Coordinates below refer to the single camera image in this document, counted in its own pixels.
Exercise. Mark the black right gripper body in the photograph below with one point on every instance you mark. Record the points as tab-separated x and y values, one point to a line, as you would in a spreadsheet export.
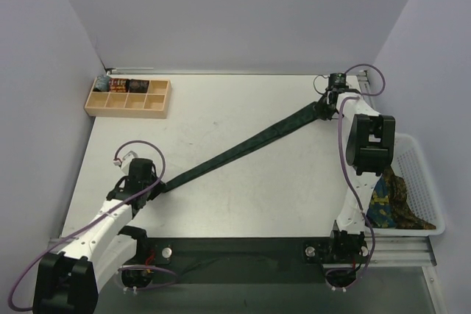
324	106

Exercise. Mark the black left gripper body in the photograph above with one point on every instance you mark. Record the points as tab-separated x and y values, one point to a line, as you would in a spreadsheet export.
154	184

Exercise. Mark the dark green tie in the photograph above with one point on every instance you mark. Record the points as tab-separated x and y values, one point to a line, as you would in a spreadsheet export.
286	126

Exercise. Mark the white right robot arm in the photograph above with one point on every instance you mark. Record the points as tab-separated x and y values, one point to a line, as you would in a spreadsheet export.
366	148

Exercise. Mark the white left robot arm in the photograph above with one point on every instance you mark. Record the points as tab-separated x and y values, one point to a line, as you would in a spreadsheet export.
70	280

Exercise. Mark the wooden compartment organizer box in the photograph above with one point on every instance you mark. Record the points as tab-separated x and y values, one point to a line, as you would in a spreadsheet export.
153	104

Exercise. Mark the dark brown rolled tie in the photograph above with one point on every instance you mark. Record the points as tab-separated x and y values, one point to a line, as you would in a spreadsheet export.
138	86

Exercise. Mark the red patterned rolled tie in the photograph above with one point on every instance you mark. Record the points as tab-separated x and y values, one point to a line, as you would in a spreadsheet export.
118	85

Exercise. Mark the white plastic basket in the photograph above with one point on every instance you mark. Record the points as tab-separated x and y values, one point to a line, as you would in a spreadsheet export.
422	197

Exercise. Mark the grey rolled tie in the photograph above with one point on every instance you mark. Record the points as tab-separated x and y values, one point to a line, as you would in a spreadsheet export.
102	84

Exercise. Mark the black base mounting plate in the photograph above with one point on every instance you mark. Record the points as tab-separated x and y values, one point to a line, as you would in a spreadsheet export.
260	261

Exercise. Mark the blue yellow patterned tie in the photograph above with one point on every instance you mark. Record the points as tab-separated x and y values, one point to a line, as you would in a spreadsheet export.
379	213

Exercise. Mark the brown green patterned tie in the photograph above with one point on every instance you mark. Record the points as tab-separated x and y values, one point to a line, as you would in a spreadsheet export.
402	214

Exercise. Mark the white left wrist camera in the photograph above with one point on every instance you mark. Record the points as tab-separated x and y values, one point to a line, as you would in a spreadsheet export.
124	162

